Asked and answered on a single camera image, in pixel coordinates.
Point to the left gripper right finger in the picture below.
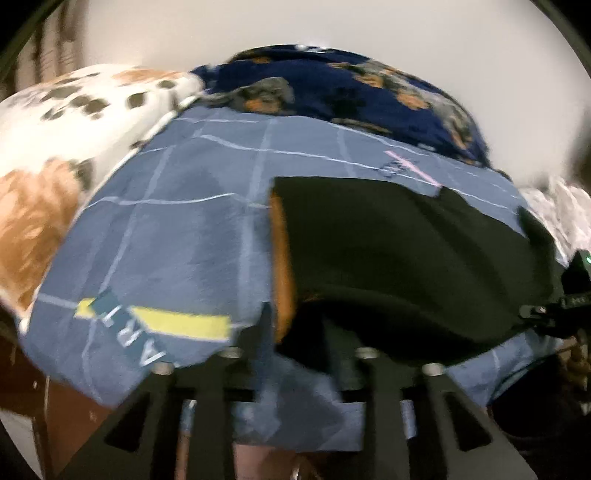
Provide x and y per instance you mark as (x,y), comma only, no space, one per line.
(418,423)

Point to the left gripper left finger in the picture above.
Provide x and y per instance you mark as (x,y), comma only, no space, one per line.
(179,414)

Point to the blue grid bedsheet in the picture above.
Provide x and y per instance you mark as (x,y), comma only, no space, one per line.
(172,254)

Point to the person's left hand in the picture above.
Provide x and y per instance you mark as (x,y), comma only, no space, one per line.
(256,462)

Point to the black pants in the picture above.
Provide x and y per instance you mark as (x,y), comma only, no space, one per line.
(421,279)

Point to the white patterned cloth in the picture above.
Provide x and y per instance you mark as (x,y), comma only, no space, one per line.
(564,210)

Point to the beige curtain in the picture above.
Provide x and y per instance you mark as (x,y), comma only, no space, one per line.
(40,41)

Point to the navy dog print blanket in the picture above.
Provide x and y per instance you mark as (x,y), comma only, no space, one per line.
(346,89)

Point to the white floral pillow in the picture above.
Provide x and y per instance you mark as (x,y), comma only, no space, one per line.
(60,141)

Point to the person's right hand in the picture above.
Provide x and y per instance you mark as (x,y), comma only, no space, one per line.
(576,361)

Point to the brown wooden bed frame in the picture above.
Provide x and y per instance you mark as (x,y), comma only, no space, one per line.
(43,422)

